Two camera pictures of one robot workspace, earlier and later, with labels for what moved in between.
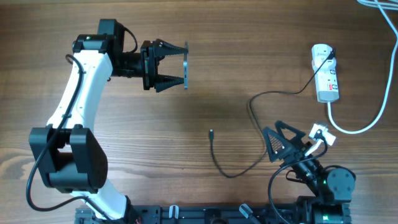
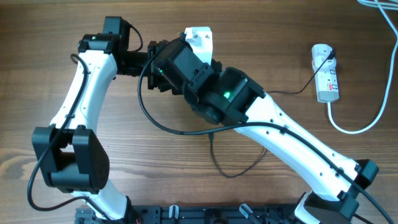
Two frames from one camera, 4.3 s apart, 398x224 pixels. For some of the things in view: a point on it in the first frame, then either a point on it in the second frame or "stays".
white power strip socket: x=326 y=73 stays
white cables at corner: x=386 y=4 stays
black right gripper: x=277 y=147 -> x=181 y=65
